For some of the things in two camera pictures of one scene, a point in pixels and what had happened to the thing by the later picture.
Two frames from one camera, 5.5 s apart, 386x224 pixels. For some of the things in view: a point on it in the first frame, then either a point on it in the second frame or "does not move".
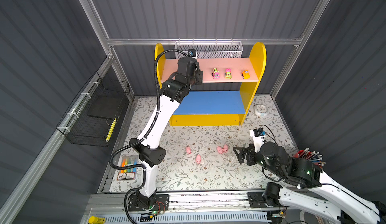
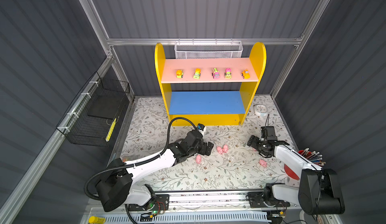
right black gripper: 240,152 → 253,141
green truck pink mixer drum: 227,74 does not move
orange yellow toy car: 246,75 does not move
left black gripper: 197,75 → 208,148
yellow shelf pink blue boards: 216,108 does not move
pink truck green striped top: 215,74 does not move
